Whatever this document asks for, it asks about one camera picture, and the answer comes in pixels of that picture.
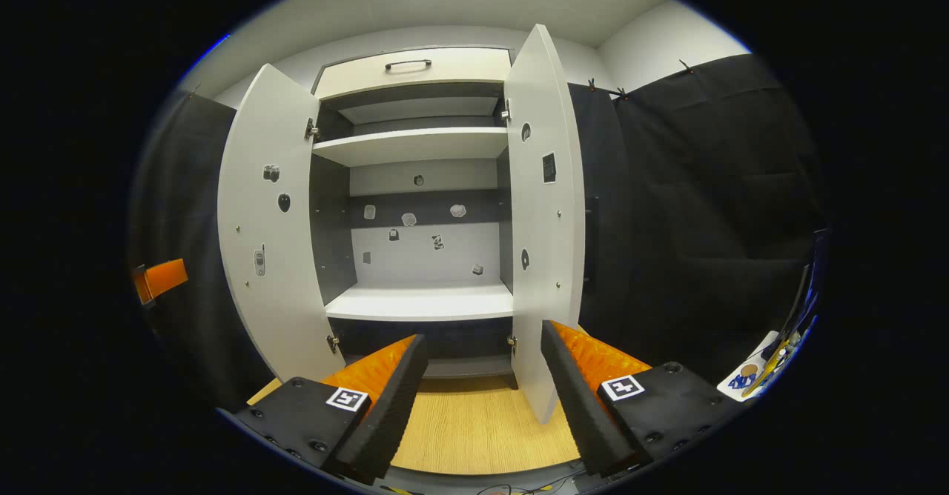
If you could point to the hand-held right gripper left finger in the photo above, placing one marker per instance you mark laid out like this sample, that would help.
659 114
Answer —
389 413

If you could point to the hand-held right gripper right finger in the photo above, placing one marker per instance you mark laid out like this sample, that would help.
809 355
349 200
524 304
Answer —
582 406

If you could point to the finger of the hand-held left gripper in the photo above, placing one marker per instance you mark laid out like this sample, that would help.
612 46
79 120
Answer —
167 278

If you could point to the beige cabinet door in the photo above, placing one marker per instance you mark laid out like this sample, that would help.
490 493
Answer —
289 287
545 221

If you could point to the black backdrop cloth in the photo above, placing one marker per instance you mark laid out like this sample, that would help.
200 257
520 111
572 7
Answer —
704 221

